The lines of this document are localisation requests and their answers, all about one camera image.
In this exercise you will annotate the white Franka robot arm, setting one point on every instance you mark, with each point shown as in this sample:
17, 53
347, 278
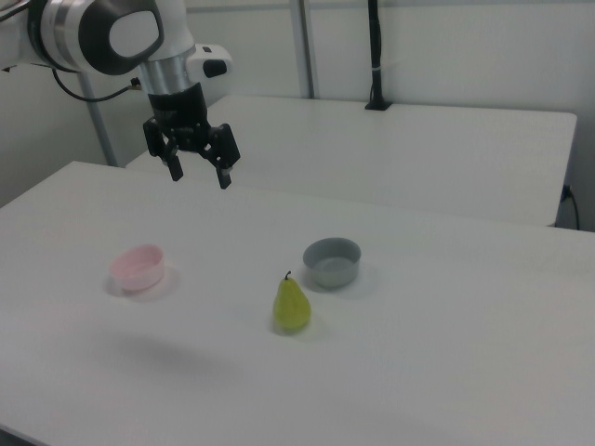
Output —
60, 28

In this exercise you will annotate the grey plastic bowl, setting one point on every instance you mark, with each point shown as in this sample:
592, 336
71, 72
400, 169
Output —
334, 276

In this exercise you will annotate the grey metal frame post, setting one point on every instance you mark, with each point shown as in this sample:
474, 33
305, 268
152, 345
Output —
100, 125
304, 46

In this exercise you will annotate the white side table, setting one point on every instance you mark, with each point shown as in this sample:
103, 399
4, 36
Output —
372, 153

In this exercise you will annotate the green pear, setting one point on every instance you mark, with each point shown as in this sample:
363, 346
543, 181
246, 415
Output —
290, 306

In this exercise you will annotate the pink plastic bowl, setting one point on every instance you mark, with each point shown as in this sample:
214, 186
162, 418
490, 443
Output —
139, 279

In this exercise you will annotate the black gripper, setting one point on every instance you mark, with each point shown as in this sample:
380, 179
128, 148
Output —
179, 111

